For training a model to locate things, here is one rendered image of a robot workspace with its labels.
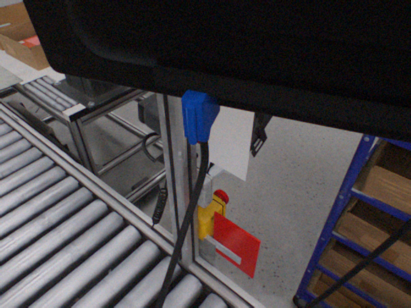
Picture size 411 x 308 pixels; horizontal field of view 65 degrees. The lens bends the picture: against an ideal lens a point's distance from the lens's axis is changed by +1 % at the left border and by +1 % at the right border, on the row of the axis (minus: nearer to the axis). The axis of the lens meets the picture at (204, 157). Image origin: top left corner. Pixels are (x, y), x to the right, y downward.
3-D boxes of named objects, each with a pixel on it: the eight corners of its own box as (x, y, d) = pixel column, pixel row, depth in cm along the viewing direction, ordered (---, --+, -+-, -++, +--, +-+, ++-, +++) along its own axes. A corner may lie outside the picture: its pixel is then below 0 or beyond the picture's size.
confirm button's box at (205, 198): (214, 200, 61) (215, 175, 56) (204, 210, 59) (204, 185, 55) (188, 183, 64) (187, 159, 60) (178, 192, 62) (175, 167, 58)
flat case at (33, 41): (39, 37, 153) (38, 34, 152) (64, 47, 145) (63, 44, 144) (12, 47, 145) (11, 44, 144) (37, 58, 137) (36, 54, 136)
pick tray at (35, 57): (111, 43, 157) (106, 21, 150) (38, 71, 135) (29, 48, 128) (76, 29, 170) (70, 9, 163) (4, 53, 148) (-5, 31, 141)
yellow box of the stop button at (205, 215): (229, 218, 72) (231, 197, 67) (205, 244, 67) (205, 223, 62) (182, 187, 78) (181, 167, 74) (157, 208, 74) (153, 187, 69)
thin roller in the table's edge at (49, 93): (73, 105, 116) (34, 80, 129) (68, 107, 114) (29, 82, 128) (74, 109, 117) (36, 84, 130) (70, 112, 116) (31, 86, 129)
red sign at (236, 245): (253, 277, 63) (261, 240, 54) (251, 280, 63) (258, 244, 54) (192, 232, 71) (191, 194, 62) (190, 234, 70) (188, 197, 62)
